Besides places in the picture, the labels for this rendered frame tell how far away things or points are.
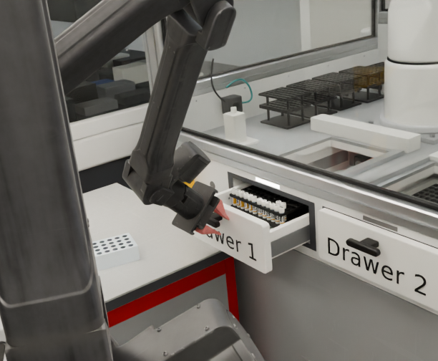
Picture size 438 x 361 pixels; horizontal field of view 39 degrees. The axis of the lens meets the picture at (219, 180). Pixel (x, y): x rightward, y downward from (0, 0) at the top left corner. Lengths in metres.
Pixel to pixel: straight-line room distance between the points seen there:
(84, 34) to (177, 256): 0.82
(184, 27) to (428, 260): 0.57
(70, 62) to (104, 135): 1.28
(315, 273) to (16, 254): 1.08
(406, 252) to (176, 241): 0.63
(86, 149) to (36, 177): 1.70
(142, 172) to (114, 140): 1.01
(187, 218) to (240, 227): 0.12
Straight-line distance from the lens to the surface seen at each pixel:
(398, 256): 1.18
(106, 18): 0.80
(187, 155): 1.14
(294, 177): 1.33
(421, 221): 1.15
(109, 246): 1.52
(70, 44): 0.80
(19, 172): 0.34
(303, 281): 1.43
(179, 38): 0.91
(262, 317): 1.62
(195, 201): 1.21
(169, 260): 1.49
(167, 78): 0.95
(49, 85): 0.33
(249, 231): 1.27
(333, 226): 1.27
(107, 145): 2.08
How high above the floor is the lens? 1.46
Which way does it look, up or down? 21 degrees down
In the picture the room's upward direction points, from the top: 5 degrees counter-clockwise
